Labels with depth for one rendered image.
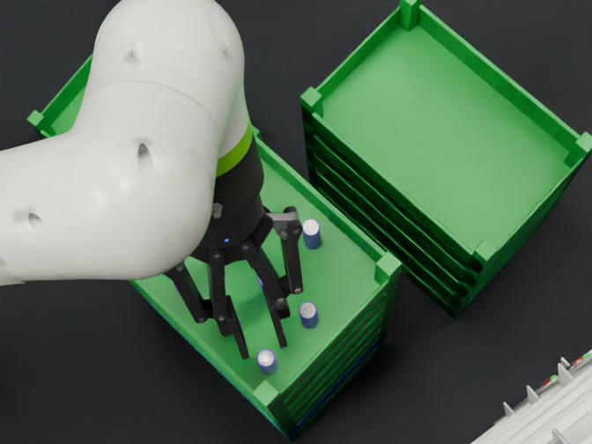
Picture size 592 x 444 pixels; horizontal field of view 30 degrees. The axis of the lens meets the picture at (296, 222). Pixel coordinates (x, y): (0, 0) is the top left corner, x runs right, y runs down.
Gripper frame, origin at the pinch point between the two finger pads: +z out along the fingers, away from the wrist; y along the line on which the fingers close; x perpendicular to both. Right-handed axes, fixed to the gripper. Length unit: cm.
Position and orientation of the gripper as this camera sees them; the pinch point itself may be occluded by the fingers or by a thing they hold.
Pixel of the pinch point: (255, 322)
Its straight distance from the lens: 108.1
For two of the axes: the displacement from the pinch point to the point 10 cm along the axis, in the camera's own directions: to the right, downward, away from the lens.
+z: 1.6, 6.2, 7.7
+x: 2.4, 7.3, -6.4
